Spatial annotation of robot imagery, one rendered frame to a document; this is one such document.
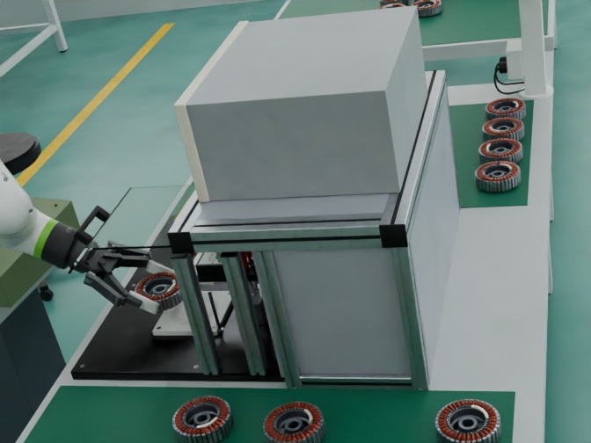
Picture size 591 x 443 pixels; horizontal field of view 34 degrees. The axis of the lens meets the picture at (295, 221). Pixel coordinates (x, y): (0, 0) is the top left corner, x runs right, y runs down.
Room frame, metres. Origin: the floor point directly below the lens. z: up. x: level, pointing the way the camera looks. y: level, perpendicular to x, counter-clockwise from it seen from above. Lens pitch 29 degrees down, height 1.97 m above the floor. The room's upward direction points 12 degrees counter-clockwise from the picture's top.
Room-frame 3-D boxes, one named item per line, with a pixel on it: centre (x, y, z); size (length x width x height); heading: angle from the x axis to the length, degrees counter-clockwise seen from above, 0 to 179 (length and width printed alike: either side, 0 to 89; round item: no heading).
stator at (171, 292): (1.84, 0.32, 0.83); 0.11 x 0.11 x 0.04
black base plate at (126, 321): (1.93, 0.20, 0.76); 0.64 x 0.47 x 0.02; 161
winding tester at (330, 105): (1.82, -0.08, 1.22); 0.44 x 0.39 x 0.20; 161
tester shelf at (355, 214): (1.83, -0.08, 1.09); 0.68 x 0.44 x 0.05; 161
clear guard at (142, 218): (1.76, 0.27, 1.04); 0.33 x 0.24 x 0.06; 71
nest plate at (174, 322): (1.82, 0.26, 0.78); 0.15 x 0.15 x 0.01; 71
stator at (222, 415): (1.46, 0.25, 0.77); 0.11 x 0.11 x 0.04
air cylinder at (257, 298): (1.77, 0.12, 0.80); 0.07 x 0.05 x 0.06; 161
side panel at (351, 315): (1.49, -0.05, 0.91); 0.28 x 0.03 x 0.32; 71
